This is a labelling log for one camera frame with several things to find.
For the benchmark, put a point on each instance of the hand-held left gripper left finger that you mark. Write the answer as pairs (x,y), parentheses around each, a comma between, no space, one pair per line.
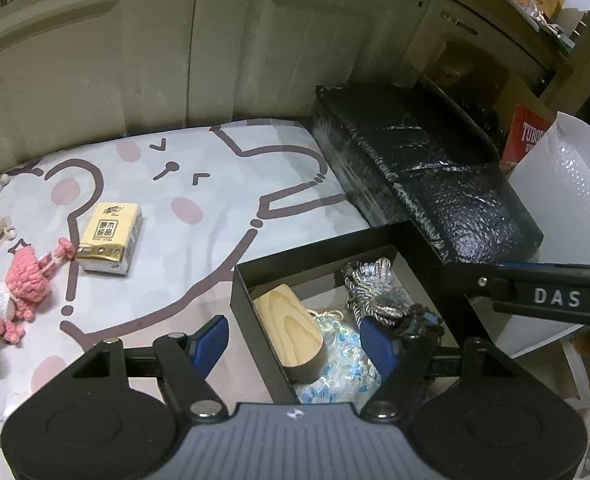
(210,341)

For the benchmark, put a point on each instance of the white bubble wrap sheet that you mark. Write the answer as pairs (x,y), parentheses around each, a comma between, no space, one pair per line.
(560,185)

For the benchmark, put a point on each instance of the yellow tissue packet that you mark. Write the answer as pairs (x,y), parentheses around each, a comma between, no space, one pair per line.
(110,232)

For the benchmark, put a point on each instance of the black cardboard box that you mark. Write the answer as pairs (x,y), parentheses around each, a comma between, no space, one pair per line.
(247,305)

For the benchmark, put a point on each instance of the pink crochet doll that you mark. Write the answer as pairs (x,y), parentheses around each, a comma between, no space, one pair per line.
(22,280)

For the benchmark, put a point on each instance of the cream cabinet door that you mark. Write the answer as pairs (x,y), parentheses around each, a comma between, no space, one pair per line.
(75,85)
(300,35)
(435,40)

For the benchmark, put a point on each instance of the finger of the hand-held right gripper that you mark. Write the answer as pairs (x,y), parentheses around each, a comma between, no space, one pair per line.
(505,282)

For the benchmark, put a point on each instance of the dark crochet yarn piece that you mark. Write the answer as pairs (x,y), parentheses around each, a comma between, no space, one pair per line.
(425,322)

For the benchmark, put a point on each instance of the red box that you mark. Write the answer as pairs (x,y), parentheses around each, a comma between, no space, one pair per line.
(525,137)

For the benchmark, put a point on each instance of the blue floral fabric pouch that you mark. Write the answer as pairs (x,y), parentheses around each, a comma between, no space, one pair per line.
(340,355)

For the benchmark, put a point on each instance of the oval wooden box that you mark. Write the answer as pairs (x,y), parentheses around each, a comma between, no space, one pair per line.
(287,325)

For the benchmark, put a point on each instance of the printed cartoon blanket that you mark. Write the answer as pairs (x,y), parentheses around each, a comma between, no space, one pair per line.
(200,185)

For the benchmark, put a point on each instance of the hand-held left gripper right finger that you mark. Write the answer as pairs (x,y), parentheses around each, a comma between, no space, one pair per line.
(380,346)

